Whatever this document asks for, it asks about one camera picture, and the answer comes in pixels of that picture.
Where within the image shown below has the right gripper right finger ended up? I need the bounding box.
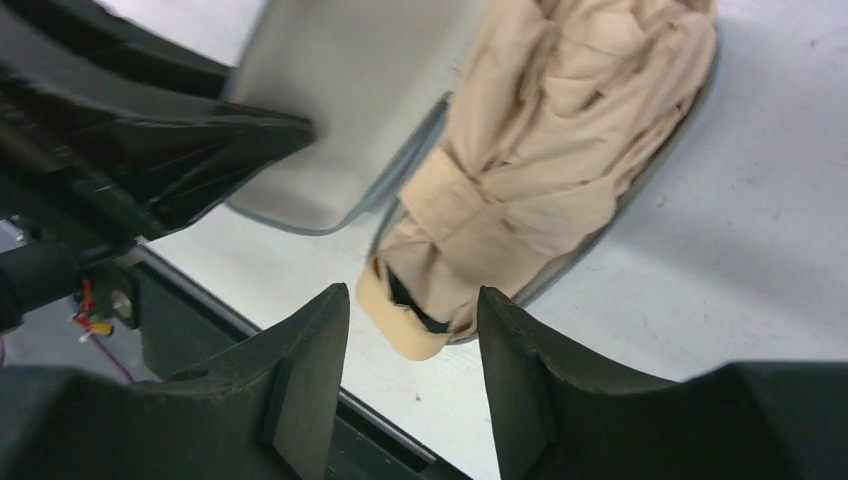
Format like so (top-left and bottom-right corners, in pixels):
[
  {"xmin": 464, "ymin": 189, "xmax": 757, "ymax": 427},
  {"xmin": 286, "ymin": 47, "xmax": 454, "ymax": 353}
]
[{"xmin": 477, "ymin": 287, "xmax": 847, "ymax": 479}]

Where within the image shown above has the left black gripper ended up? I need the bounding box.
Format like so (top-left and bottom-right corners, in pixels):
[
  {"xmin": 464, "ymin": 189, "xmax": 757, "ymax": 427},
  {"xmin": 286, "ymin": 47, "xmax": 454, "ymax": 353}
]
[{"xmin": 0, "ymin": 6, "xmax": 317, "ymax": 333}]

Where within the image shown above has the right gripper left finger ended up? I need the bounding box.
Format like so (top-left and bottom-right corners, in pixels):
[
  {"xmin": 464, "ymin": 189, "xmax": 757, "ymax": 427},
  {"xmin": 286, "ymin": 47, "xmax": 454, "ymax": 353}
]
[{"xmin": 1, "ymin": 283, "xmax": 350, "ymax": 479}]

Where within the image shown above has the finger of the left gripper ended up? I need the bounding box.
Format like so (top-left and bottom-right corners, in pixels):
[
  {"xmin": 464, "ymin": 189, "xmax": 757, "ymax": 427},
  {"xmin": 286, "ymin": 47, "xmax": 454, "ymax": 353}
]
[{"xmin": 1, "ymin": 0, "xmax": 229, "ymax": 98}]

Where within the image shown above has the beige umbrella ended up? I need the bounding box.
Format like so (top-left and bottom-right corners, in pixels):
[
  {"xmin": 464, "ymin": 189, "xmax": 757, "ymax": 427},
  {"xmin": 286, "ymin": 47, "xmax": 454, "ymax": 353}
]
[{"xmin": 356, "ymin": 1, "xmax": 718, "ymax": 361}]

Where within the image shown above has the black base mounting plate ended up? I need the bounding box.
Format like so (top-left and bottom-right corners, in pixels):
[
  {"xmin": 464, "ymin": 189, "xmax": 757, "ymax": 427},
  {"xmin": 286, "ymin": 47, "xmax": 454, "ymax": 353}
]
[{"xmin": 130, "ymin": 252, "xmax": 461, "ymax": 479}]

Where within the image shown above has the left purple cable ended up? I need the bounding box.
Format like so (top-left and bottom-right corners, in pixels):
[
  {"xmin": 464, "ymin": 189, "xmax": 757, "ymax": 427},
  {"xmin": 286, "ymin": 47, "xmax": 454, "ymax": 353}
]
[{"xmin": 0, "ymin": 331, "xmax": 137, "ymax": 386}]

